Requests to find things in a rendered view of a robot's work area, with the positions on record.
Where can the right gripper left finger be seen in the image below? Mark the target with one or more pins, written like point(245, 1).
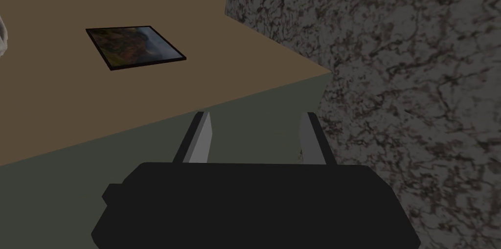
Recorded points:
point(197, 141)

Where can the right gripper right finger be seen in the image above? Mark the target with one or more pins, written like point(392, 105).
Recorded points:
point(313, 141)

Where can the black framed landscape picture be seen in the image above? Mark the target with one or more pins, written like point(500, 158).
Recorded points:
point(135, 46)

